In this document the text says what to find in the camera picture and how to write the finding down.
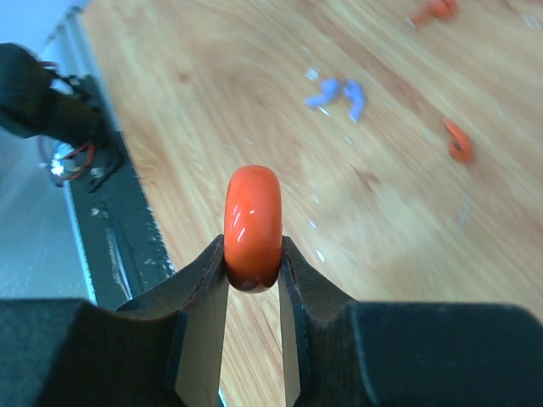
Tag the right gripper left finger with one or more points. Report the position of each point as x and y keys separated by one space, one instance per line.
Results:
x=161 y=348

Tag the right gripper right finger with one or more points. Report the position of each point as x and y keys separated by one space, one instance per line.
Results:
x=338 y=351

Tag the orange earbud charging case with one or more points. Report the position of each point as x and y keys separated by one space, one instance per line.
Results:
x=253 y=229

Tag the orange earbud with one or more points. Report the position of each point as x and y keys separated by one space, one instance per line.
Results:
x=441 y=10
x=460 y=148

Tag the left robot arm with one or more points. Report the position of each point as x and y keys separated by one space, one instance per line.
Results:
x=36 y=100

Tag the purple earbud centre right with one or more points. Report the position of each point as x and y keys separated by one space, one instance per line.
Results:
x=354 y=92

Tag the purple earbud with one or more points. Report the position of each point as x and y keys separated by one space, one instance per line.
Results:
x=354 y=92
x=331 y=88

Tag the purple earbud centre left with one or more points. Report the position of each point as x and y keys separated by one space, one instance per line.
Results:
x=331 y=88

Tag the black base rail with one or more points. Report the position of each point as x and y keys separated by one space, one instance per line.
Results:
x=119 y=242

